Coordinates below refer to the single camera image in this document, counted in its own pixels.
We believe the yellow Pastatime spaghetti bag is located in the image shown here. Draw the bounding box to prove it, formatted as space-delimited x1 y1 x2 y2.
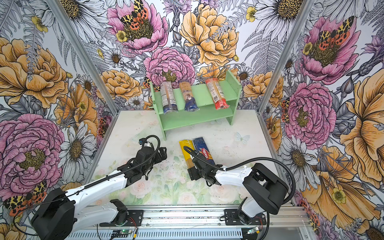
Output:
179 140 195 169

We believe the blue Barilla spaghetti box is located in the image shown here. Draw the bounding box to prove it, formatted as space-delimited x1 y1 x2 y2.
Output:
193 137 215 165

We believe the clear grey label spaghetti bag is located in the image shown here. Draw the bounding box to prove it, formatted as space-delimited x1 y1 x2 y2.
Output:
161 82 178 114

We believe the yellow blue spaghetti bag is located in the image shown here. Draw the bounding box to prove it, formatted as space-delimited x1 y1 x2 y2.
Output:
179 81 200 112

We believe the red white label spaghetti bag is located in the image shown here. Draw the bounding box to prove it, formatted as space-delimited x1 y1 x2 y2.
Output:
206 78 230 110

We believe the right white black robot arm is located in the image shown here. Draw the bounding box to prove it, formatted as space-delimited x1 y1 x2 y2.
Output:
191 151 296 225

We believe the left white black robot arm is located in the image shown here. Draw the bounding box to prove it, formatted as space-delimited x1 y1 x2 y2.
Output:
31 143 167 240

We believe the green wooden two-tier shelf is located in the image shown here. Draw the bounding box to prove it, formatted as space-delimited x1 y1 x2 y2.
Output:
150 71 242 140

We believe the small green circuit board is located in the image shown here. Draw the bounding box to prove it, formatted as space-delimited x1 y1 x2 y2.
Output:
110 230 133 240

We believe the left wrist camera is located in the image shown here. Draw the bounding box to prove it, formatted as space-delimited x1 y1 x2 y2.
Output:
139 138 154 149

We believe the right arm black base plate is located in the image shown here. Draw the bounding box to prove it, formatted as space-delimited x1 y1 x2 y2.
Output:
220 209 267 226

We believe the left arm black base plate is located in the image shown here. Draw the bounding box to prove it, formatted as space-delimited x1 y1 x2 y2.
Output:
100 210 144 227

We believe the right black corrugated cable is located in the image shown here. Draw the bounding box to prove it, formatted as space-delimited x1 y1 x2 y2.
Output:
183 145 297 240

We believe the black corrugated cable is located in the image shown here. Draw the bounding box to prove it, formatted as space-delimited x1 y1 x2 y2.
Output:
183 145 297 240
13 134 161 236

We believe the left black corrugated cable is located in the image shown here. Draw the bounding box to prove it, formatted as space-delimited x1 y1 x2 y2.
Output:
13 134 161 236

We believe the aluminium front rail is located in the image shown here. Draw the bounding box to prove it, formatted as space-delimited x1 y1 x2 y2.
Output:
67 205 316 240

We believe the left aluminium corner post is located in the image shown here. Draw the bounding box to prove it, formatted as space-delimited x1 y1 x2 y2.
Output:
47 1 120 116

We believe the aluminium corner post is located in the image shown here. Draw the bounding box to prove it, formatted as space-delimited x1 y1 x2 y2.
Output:
257 1 315 115
47 1 120 116

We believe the right aluminium corner post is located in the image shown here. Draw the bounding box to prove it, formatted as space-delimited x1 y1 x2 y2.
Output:
257 1 315 115

